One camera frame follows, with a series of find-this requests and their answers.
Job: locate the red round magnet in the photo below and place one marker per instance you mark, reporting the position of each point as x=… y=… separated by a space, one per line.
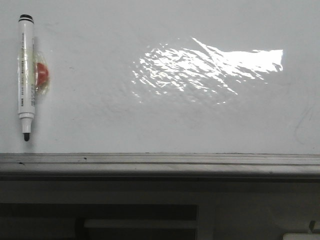
x=42 y=74

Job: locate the white whiteboard marker pen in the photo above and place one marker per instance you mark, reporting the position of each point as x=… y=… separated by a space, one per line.
x=26 y=75

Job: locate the white whiteboard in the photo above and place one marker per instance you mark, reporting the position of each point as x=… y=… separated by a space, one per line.
x=167 y=76

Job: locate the grey aluminium marker tray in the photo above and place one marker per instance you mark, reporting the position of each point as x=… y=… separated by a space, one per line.
x=160 y=165

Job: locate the white box at bottom right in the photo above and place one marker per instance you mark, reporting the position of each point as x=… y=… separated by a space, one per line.
x=301 y=236

